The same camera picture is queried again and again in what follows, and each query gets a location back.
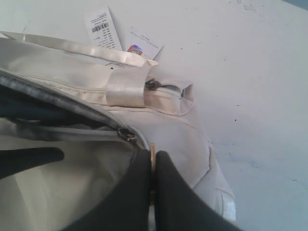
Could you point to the beige fabric duffel bag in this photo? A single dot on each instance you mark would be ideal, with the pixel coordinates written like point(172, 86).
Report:
point(98, 106)

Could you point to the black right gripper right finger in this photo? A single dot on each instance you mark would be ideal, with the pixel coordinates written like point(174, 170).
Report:
point(177, 207)

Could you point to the white printed card tag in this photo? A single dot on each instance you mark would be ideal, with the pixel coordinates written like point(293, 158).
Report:
point(139, 43)

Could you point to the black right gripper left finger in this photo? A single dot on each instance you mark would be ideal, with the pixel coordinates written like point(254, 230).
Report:
point(126, 207)

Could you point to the white barcode hang tag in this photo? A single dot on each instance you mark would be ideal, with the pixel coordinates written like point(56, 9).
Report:
point(101, 29)

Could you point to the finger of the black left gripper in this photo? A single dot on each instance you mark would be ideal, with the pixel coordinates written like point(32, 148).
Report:
point(18, 160)

